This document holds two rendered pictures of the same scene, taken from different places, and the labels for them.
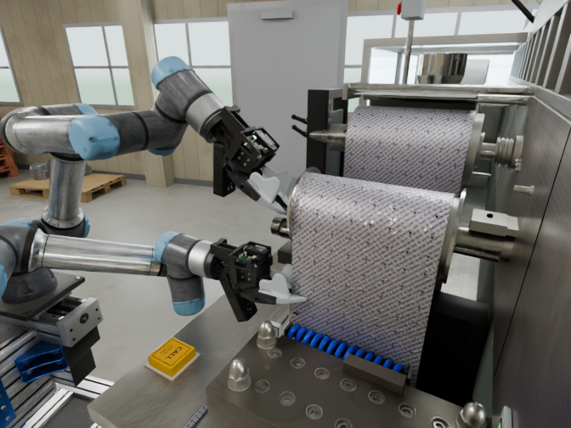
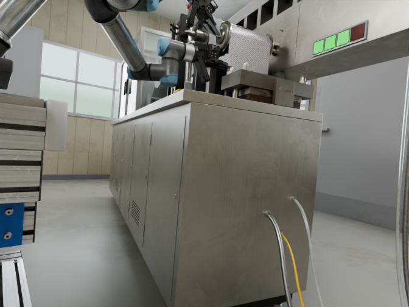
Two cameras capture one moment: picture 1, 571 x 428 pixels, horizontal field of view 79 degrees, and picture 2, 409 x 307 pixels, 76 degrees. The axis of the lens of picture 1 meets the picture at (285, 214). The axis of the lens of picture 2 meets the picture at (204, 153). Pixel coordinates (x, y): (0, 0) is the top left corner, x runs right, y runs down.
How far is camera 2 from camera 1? 1.30 m
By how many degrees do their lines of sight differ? 57
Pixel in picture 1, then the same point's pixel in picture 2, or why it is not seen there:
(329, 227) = (242, 36)
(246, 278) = (213, 56)
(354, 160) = (212, 39)
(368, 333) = not seen: hidden behind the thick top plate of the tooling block
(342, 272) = (246, 53)
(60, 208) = (14, 22)
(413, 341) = not seen: hidden behind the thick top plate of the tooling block
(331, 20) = (29, 40)
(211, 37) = not seen: outside the picture
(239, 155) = (207, 7)
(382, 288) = (257, 58)
